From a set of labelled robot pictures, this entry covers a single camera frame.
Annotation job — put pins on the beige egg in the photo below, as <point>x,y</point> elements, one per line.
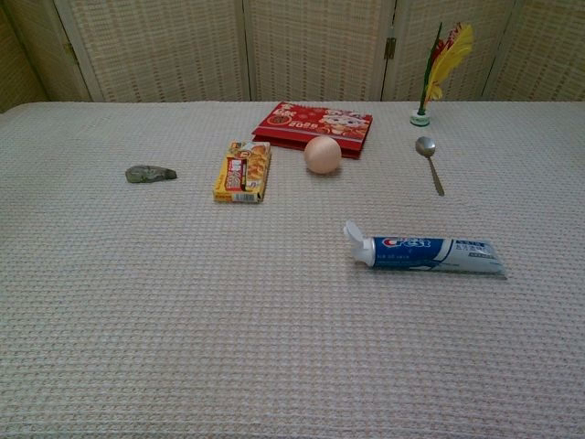
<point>322,155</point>

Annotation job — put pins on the small grey-green stone object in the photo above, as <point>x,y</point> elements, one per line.
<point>148,175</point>

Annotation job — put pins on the metal spoon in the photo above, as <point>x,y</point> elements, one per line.
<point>425,147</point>

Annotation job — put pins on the yellow red feather shuttlecock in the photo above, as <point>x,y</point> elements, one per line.
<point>445,59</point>

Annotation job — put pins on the blue white toothpaste tube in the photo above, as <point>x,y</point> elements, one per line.
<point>411,254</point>

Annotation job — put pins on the yellow food box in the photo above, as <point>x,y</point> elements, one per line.
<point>242,174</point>

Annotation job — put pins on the woven folding screen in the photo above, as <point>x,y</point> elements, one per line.
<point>160,46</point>

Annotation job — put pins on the red desk calendar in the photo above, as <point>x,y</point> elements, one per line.
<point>297,123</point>

